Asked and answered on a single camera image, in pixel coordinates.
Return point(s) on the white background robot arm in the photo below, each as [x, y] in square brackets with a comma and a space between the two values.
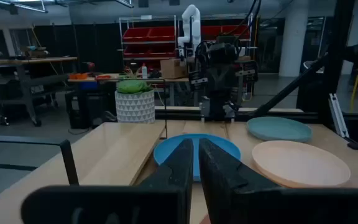
[191, 18]

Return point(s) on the wooden background table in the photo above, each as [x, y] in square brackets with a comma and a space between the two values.
[172, 80]

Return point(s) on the succulent in white patterned pot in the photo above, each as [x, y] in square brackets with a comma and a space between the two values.
[135, 107]

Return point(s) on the cardboard box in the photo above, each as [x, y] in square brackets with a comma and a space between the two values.
[172, 69]

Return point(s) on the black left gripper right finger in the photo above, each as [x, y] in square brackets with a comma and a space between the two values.
[228, 193]

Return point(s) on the white bottle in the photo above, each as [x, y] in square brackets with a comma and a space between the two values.
[144, 72]

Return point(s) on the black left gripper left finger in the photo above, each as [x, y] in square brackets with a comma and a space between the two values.
[172, 186]

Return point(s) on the white round pillar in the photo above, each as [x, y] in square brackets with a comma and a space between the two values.
[294, 37]

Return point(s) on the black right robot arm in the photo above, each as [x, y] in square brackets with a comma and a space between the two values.
[217, 105]

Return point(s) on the red storage bin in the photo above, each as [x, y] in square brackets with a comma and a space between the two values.
[149, 51]
[163, 33]
[135, 35]
[238, 31]
[211, 32]

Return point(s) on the blue plate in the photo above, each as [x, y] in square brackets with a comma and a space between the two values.
[166, 149]

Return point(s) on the metal shelving rack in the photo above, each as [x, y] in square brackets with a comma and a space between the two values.
[149, 43]

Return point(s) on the light teal plate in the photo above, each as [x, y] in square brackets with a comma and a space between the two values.
[278, 129]

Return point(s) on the grey metal workbench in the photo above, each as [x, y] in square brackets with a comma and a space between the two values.
[26, 60]

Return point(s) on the orange tool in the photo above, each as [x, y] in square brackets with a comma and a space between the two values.
[79, 76]

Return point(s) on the silver aluminium extrusion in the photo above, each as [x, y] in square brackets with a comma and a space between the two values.
[337, 115]

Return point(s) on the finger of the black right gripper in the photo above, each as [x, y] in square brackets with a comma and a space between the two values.
[245, 73]
[198, 81]

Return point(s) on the peach plate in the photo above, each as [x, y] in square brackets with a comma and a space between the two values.
[300, 163]

